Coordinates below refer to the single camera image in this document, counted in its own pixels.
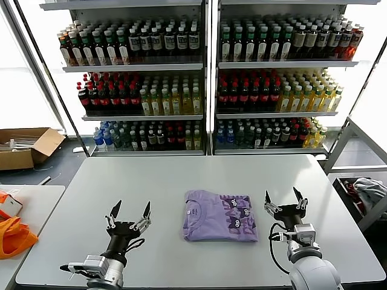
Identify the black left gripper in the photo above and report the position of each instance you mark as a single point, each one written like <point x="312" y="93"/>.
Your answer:
<point x="124" y="231"/>

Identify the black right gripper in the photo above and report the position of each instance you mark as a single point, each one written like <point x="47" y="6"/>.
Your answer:
<point x="289" y="213"/>

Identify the purple t-shirt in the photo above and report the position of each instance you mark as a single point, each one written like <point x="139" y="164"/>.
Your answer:
<point x="217" y="216"/>

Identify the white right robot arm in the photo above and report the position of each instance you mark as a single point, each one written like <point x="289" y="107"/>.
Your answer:
<point x="308" y="266"/>

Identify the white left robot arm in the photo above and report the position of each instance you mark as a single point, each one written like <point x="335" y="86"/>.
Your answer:
<point x="107" y="275"/>

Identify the dark bottle grey label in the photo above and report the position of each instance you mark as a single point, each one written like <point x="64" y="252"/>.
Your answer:
<point x="160" y="139"/>
<point x="285" y="135"/>
<point x="152" y="139"/>
<point x="276" y="136"/>

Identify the cola bottle red cap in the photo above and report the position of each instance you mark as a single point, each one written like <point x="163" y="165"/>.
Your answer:
<point x="171" y="138"/>
<point x="303" y="134"/>
<point x="104" y="99"/>
<point x="125" y="99"/>
<point x="294" y="134"/>
<point x="115" y="99"/>
<point x="180" y="138"/>
<point x="244" y="96"/>
<point x="254" y="96"/>
<point x="83" y="99"/>
<point x="233" y="96"/>
<point x="223" y="96"/>
<point x="135" y="99"/>
<point x="275" y="96"/>
<point x="265" y="96"/>
<point x="94" y="99"/>

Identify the yellow juice bottle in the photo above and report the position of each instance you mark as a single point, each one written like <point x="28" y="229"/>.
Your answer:
<point x="316" y="102"/>
<point x="176" y="105"/>
<point x="166" y="105"/>
<point x="336" y="101"/>
<point x="305" y="102"/>
<point x="189" y="141"/>
<point x="310" y="139"/>
<point x="320" y="137"/>
<point x="155" y="105"/>
<point x="197" y="141"/>
<point x="187" y="105"/>
<point x="326" y="102"/>
<point x="295" y="102"/>
<point x="284" y="102"/>
<point x="146" y="105"/>
<point x="197" y="105"/>

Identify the dark grey storage bin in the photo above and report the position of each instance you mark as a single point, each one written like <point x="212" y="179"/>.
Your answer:
<point x="347" y="201"/>

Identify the green tinted bottle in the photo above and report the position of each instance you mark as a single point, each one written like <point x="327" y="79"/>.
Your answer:
<point x="125" y="140"/>
<point x="116" y="139"/>
<point x="240" y="136"/>
<point x="249" y="136"/>

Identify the red garment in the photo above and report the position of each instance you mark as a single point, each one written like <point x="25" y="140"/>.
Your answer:
<point x="352" y="188"/>

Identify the blue label water bottle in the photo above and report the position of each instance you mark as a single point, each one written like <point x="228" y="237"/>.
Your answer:
<point x="220" y="136"/>
<point x="98" y="141"/>
<point x="107" y="140"/>
<point x="230" y="136"/>

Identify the small white floor object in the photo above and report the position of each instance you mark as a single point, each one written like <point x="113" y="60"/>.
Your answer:
<point x="79" y="149"/>

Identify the grey white garment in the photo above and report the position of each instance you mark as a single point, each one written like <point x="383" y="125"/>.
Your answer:
<point x="369" y="190"/>

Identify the white side table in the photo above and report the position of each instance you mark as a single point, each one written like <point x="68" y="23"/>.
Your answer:
<point x="42" y="205"/>

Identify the grey floor strip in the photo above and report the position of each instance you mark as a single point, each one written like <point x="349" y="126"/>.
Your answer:
<point x="45" y="180"/>

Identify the white orange carton box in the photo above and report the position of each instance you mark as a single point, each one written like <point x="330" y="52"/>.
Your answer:
<point x="12" y="205"/>

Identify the orange cloth bag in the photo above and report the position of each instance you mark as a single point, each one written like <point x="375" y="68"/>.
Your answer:
<point x="15" y="238"/>

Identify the open cardboard box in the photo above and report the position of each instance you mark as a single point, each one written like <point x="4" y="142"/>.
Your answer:
<point x="15" y="160"/>

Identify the grey metal shelf unit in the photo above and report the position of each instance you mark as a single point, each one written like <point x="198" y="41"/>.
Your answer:
<point x="133" y="67"/>
<point x="287" y="64"/>

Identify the green cap white label bottle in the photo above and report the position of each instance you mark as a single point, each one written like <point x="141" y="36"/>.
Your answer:
<point x="99" y="55"/>
<point x="111" y="55"/>
<point x="225" y="49"/>
<point x="88" y="55"/>
<point x="275" y="49"/>
<point x="76" y="56"/>
<point x="250" y="49"/>
<point x="238" y="49"/>
<point x="123" y="54"/>
<point x="287" y="49"/>
<point x="263" y="49"/>

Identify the dark bottle black white label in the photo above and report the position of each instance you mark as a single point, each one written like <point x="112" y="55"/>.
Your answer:
<point x="194" y="41"/>
<point x="146" y="43"/>
<point x="182" y="41"/>
<point x="170" y="42"/>
<point x="135" y="43"/>
<point x="156" y="42"/>

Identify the amber tea bottle white label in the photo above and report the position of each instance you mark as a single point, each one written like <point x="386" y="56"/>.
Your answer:
<point x="65" y="56"/>

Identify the red drink bottle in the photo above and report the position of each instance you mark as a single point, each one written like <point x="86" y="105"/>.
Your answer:
<point x="345" y="39"/>
<point x="356" y="37"/>

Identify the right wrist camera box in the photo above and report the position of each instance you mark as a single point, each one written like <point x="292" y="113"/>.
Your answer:
<point x="304" y="232"/>

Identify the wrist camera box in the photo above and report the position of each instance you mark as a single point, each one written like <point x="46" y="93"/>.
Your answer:
<point x="304" y="232"/>
<point x="95" y="263"/>

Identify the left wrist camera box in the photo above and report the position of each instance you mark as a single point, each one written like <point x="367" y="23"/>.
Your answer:
<point x="95" y="263"/>

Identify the dark metal frame post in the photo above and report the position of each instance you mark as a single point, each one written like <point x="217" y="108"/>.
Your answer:
<point x="361" y="90"/>
<point x="51" y="78"/>

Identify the wide grey frame pillar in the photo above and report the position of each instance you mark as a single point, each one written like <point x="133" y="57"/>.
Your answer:
<point x="31" y="60"/>

